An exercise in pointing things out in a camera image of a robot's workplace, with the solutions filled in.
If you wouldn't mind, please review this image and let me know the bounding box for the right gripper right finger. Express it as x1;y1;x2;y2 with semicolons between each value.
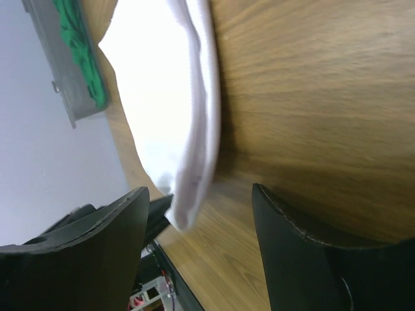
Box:
252;183;414;310

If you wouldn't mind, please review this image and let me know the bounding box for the green t shirt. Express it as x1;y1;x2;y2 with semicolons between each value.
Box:
53;0;108;109

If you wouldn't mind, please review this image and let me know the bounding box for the grey plastic bin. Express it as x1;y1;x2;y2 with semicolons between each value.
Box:
22;1;110;128

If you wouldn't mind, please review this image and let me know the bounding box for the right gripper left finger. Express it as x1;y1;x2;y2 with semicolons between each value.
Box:
1;187;150;310

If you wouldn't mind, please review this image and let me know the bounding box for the white t shirt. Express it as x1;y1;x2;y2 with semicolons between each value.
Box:
99;1;221;231

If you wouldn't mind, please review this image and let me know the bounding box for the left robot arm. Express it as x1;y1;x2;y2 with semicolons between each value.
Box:
25;195;172;247

